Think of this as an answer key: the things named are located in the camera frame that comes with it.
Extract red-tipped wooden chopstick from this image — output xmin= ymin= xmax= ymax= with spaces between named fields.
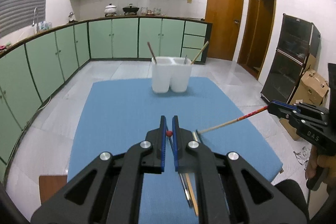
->
xmin=195 ymin=106 xmax=268 ymax=135
xmin=147 ymin=42 xmax=157 ymax=64

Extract green lower kitchen cabinets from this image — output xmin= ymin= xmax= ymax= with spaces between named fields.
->
xmin=1 ymin=16 xmax=212 ymax=177

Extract kitchen faucet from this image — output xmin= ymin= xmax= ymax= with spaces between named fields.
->
xmin=32 ymin=7 xmax=39 ymax=33

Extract person's right hand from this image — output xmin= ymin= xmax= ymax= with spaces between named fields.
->
xmin=305 ymin=145 xmax=336 ymax=184

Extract cardboard box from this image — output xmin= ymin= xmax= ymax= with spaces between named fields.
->
xmin=280 ymin=69 xmax=330 ymax=141

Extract plain wooden chopstick centre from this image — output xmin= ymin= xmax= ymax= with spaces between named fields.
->
xmin=185 ymin=173 xmax=199 ymax=217

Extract metal spoon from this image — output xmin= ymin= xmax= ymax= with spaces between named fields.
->
xmin=179 ymin=173 xmax=193 ymax=208

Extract black office chair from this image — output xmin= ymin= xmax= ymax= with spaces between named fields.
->
xmin=275 ymin=179 xmax=309 ymax=222

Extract brown wooden stool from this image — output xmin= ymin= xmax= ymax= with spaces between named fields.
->
xmin=39 ymin=174 xmax=67 ymax=203

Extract black glass cabinet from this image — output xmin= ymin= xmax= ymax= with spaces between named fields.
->
xmin=261 ymin=14 xmax=321 ymax=103

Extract blue table mat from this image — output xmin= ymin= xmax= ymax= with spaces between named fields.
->
xmin=67 ymin=77 xmax=284 ymax=224

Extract white plastic utensil holder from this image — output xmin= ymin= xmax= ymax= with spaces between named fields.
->
xmin=151 ymin=56 xmax=193 ymax=94

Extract closed wooden door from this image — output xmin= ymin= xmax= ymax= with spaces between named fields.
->
xmin=205 ymin=0 xmax=244 ymax=61

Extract black wok on stove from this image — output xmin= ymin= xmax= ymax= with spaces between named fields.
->
xmin=122 ymin=4 xmax=139 ymax=16

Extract white pot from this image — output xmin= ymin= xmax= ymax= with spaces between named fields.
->
xmin=104 ymin=3 xmax=117 ymax=17

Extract open wooden door frame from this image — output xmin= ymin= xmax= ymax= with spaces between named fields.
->
xmin=238 ymin=0 xmax=276 ymax=79

